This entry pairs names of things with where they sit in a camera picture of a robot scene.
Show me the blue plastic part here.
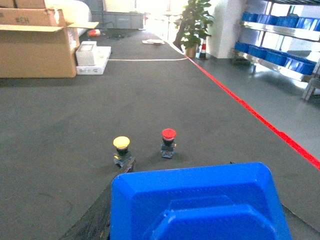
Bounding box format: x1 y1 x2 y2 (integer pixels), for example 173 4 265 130
110 162 292 240

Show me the large white roll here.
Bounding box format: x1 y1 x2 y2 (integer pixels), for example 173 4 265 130
44 0 92 27

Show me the white foam box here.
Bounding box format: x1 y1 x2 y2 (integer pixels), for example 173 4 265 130
75 41 98 67

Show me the yellow mushroom push button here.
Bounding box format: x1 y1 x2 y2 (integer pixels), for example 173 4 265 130
113 136 134 168

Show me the grey plastic crate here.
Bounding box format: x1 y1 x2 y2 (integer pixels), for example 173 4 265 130
100 11 145 30

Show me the striped traffic cone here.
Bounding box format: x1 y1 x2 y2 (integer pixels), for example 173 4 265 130
198 39 208 60

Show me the potted green plant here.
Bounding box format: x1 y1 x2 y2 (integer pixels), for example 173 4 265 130
173 0 213 58

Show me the large brown cardboard box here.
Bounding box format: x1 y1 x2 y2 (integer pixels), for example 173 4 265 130
0 0 98 79

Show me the steel shelf rack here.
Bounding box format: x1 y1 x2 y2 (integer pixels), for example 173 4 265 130
232 0 320 101

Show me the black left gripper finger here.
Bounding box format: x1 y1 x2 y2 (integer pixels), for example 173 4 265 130
59 157 137 240

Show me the flat white carton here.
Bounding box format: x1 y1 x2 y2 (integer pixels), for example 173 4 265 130
76 46 111 75

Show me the red mushroom push button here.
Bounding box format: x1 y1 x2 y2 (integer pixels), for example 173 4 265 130
160 128 177 159

